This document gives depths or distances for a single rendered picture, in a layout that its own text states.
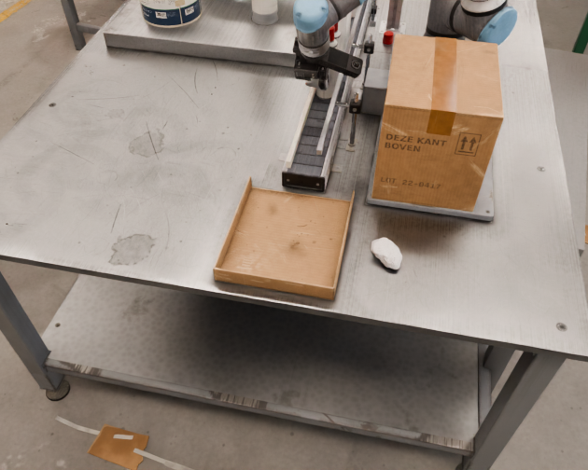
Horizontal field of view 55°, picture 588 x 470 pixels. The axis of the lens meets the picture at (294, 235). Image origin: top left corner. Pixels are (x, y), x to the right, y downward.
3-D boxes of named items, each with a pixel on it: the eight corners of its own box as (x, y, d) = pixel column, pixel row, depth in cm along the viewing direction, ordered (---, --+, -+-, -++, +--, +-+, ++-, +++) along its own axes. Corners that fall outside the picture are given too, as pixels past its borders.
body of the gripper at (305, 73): (301, 55, 148) (296, 28, 136) (333, 58, 147) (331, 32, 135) (295, 81, 146) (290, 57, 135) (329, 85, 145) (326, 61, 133)
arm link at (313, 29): (338, 4, 119) (306, 28, 119) (339, 34, 130) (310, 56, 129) (315, -21, 121) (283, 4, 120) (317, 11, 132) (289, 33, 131)
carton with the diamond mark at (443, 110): (382, 124, 156) (395, 33, 136) (471, 134, 153) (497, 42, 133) (371, 199, 136) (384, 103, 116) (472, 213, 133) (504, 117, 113)
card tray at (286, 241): (250, 187, 142) (249, 175, 139) (353, 202, 138) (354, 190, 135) (215, 280, 122) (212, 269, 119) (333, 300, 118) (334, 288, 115)
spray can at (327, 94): (317, 89, 163) (320, 20, 147) (335, 90, 162) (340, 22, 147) (315, 99, 159) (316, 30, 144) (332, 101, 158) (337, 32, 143)
